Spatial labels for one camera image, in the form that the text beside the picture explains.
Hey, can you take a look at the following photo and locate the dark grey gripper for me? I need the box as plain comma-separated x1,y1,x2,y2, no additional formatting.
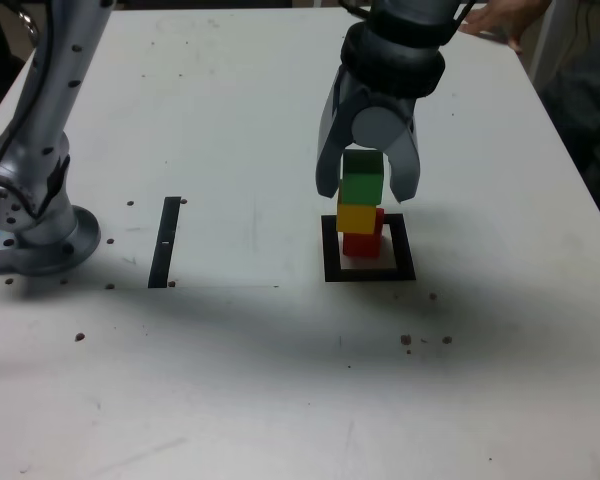
314,69,422,204

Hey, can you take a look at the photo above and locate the green cube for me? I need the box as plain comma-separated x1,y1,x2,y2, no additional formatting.
339,148,385,207

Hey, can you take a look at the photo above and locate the yellow cube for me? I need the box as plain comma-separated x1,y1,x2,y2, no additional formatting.
335,202,379,235

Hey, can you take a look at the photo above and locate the red cube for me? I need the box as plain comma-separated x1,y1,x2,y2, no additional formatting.
342,207,386,260

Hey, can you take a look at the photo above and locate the black tape square outline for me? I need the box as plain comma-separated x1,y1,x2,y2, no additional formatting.
320,213,416,283

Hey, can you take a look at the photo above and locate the person's hand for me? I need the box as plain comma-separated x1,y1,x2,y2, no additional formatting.
458,0,554,55

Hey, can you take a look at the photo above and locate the black tape strip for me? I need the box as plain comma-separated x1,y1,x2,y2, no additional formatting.
147,196,182,289

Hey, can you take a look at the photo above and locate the person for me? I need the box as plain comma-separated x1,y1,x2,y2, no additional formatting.
539,0,600,221

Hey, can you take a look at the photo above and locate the chrome metal tube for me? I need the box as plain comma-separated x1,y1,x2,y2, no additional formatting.
14,0,41,39

